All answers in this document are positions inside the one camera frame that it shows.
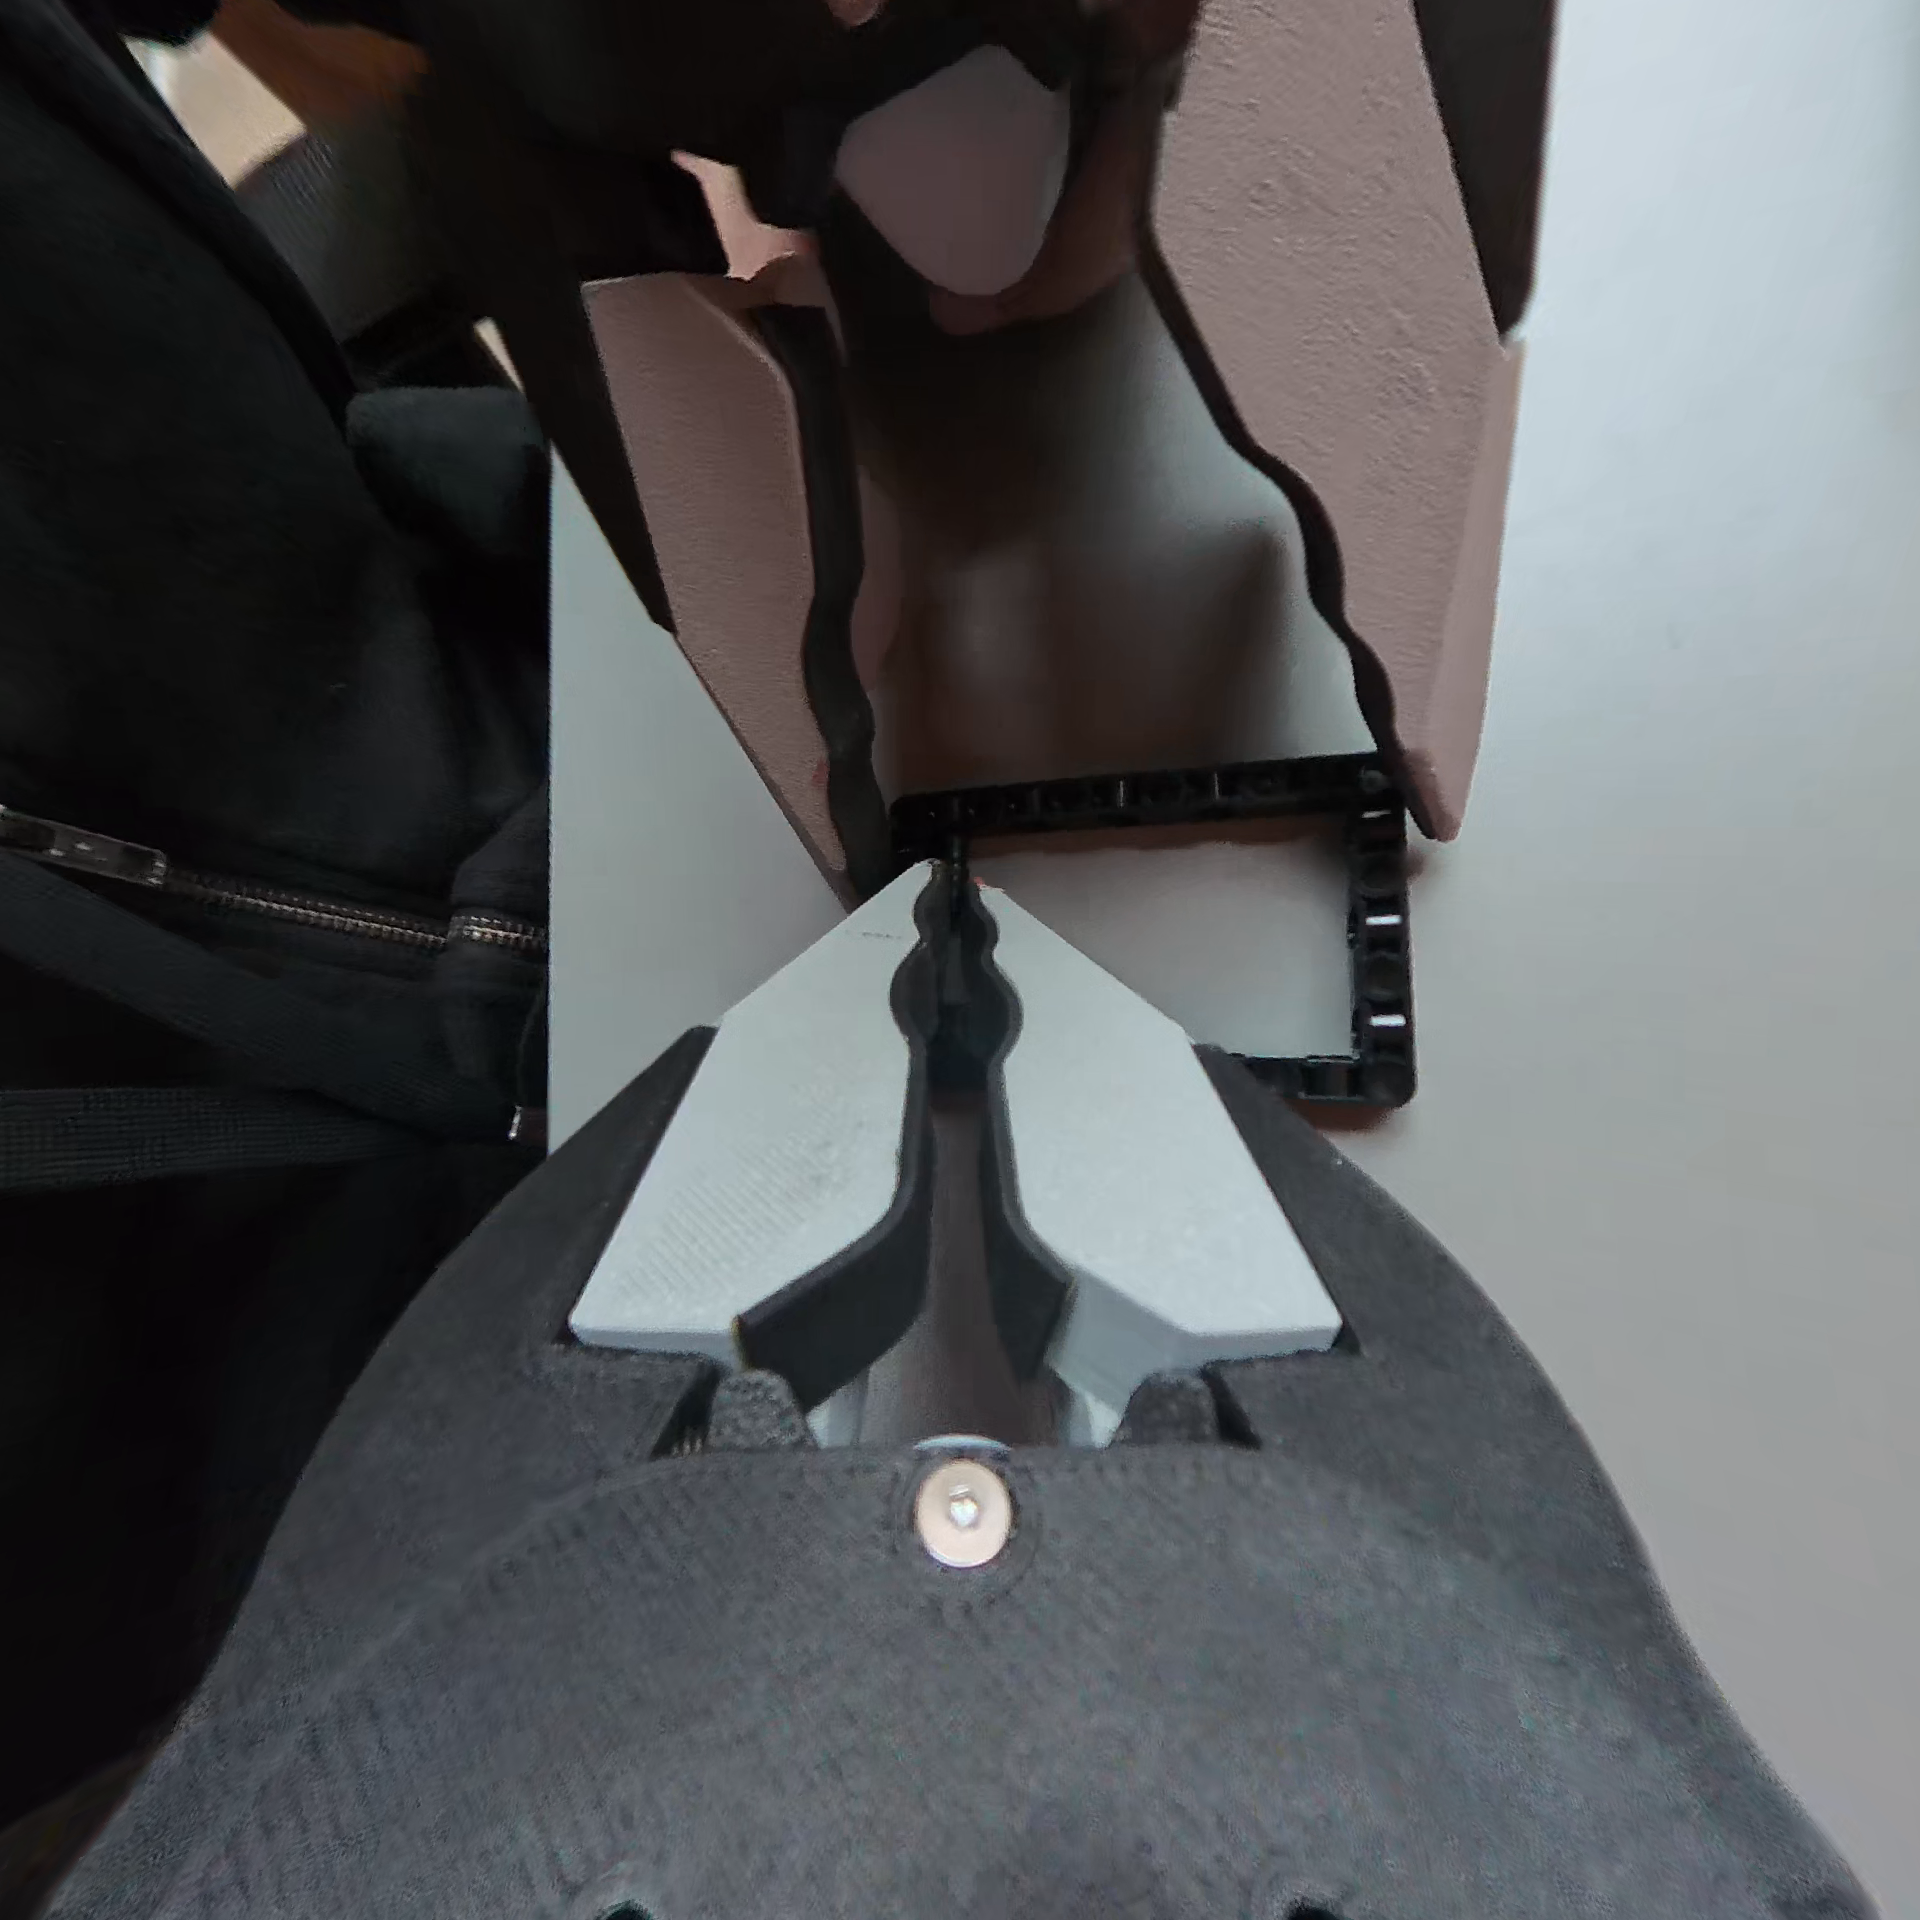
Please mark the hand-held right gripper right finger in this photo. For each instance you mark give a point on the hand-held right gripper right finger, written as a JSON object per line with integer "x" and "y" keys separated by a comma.
{"x": 1170, "y": 1184}

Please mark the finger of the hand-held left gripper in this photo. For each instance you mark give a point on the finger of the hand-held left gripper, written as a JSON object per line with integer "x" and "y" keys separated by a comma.
{"x": 1350, "y": 299}
{"x": 705, "y": 494}

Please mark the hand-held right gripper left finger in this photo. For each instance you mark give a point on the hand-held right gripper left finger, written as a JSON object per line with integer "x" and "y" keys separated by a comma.
{"x": 750, "y": 1184}

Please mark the black rectangular lego frame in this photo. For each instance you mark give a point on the black rectangular lego frame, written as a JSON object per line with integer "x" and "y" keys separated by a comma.
{"x": 1382, "y": 931}

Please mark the small black lego pin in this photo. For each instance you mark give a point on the small black lego pin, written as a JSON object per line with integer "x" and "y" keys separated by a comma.
{"x": 952, "y": 886}

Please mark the person's left forearm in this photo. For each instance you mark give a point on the person's left forearm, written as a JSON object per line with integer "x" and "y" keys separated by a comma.
{"x": 600, "y": 59}

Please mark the black zippered bag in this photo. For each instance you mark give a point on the black zippered bag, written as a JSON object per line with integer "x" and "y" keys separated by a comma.
{"x": 224, "y": 523}

